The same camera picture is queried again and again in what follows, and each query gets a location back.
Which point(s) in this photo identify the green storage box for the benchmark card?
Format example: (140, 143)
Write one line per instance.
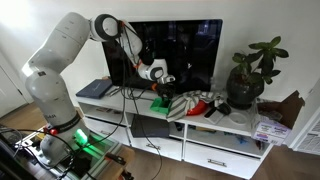
(161, 105)

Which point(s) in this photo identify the white television stand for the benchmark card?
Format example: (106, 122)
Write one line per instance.
(224, 146)

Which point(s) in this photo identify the striped grey white cloth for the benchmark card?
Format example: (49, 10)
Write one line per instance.
(189, 100)

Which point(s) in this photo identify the black flat television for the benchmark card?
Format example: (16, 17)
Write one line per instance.
(189, 48)

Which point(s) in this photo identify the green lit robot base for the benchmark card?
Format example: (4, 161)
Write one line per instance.
(81, 156)

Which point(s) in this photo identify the black shelf box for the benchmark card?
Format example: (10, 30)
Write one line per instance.
(148, 126)

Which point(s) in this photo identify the potted green plant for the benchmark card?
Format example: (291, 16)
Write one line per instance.
(246, 81)

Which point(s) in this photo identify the white round dish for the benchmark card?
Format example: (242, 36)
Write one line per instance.
(238, 118)

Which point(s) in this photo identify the dark blue book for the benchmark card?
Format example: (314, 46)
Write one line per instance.
(96, 89)

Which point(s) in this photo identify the black small device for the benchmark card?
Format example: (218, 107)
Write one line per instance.
(224, 108)

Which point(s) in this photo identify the white purple product box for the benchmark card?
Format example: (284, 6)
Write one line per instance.
(270, 132)

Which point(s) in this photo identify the red mesh object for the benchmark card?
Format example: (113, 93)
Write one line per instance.
(198, 109)

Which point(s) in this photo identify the brown cardboard box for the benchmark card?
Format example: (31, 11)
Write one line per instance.
(289, 108)

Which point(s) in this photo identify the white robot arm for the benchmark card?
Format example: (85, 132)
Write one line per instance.
(43, 75)

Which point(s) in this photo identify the black remote control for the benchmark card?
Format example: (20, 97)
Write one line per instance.
(210, 112)

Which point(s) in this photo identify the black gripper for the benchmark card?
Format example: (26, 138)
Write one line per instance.
(165, 90)

